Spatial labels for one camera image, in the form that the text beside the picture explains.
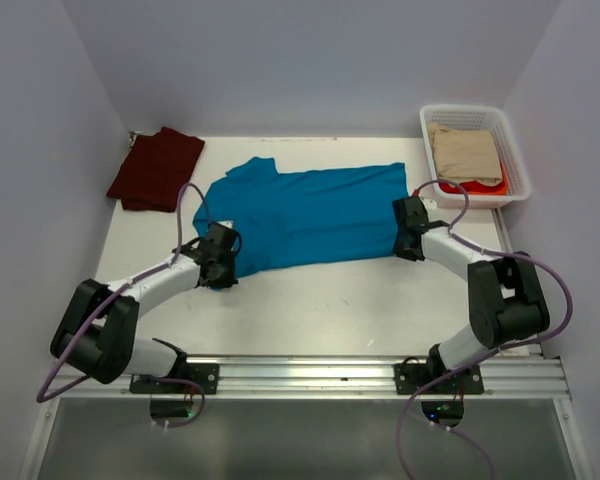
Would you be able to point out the beige folded t shirt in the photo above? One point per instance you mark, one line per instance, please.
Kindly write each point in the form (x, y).
(464, 155)

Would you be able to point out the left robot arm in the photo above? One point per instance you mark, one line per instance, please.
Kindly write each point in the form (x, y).
(97, 333)

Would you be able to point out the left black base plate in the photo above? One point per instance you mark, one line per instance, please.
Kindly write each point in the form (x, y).
(205, 375)

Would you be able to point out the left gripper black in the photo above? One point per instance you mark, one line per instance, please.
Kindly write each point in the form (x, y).
(229, 278)

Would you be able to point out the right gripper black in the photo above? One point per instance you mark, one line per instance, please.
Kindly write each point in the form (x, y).
(399, 250)

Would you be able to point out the blue t shirt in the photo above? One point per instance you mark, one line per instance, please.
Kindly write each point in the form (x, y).
(302, 218)

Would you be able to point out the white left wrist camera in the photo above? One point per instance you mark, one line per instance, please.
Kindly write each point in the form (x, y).
(226, 223)

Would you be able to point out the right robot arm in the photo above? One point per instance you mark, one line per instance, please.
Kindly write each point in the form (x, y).
(505, 300)

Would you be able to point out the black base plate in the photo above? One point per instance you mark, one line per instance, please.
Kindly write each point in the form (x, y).
(412, 374)
(205, 375)

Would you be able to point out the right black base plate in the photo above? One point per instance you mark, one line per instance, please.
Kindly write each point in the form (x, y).
(412, 374)

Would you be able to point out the folded maroon t shirt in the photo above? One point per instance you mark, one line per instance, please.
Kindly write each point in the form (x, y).
(154, 170)

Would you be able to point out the aluminium mounting rail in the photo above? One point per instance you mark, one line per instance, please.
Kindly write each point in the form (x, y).
(279, 377)

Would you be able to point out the metal corner bracket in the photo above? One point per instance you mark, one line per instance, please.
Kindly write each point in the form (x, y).
(132, 137)

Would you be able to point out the white plastic basket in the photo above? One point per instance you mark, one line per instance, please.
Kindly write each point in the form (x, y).
(475, 117)

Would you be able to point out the red orange t shirt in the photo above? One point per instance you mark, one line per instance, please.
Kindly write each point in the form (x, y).
(476, 188)

